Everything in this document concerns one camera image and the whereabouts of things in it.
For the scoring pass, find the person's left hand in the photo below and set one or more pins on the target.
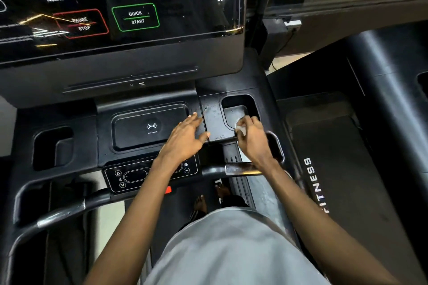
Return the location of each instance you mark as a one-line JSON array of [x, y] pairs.
[[182, 140]]

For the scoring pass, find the person's right hand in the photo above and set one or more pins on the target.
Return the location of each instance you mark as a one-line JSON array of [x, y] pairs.
[[254, 138]]

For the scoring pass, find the small white wipe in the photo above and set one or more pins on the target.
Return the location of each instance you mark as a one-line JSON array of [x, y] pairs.
[[241, 130]]

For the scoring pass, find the black treadmill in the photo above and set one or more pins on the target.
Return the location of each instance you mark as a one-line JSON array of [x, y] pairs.
[[361, 114], [134, 94]]

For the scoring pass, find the person's right forearm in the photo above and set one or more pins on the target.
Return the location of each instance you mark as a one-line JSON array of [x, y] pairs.
[[327, 234]]

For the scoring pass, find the person's left forearm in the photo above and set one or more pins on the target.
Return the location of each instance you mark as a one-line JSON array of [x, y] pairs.
[[127, 234]]

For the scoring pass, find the person's bare foot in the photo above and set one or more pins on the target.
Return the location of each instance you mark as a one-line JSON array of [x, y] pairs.
[[223, 190], [200, 203]]

